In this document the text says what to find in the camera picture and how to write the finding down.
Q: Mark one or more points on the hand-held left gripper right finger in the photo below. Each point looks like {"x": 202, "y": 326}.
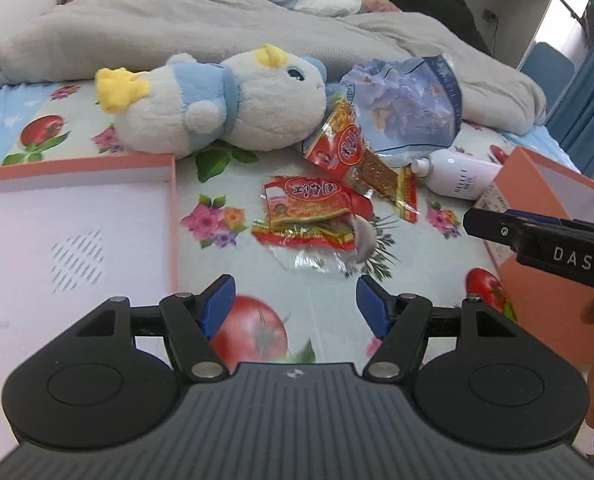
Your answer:
{"x": 374, "y": 305}

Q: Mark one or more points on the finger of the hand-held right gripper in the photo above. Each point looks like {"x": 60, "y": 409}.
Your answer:
{"x": 492, "y": 230}
{"x": 537, "y": 218}

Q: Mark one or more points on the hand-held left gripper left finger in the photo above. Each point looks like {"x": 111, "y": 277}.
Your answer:
{"x": 217, "y": 305}

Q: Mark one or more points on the orange cardboard box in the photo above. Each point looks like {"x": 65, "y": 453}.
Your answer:
{"x": 537, "y": 300}

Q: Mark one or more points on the clear snack packet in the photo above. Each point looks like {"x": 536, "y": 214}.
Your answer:
{"x": 362, "y": 235}

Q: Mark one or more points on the red yellow snack packet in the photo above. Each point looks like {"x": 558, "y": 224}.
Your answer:
{"x": 307, "y": 205}

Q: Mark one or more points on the orange red snack packet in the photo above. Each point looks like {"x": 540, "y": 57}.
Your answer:
{"x": 347, "y": 150}

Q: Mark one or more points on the floral fruit print mat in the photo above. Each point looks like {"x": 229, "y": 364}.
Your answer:
{"x": 317, "y": 300}

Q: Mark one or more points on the white bottle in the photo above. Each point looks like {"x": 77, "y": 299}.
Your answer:
{"x": 457, "y": 175}

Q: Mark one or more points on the light blue bed sheet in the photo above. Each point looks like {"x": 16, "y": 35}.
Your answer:
{"x": 542, "y": 145}

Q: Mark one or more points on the blue curtain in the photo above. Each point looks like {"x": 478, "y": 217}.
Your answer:
{"x": 592, "y": 110}

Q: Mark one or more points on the large blue white bag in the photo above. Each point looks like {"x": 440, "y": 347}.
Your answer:
{"x": 402, "y": 110}

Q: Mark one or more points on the blue chair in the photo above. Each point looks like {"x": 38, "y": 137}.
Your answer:
{"x": 547, "y": 67}

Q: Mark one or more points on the orange box lid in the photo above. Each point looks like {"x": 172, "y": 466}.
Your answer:
{"x": 77, "y": 220}

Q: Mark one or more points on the white and blue plush toy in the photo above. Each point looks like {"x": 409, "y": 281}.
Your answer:
{"x": 257, "y": 105}

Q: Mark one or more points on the grey duvet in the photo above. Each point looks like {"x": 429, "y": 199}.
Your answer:
{"x": 177, "y": 30}

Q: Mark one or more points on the black wall socket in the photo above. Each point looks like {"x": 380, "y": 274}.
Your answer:
{"x": 488, "y": 15}

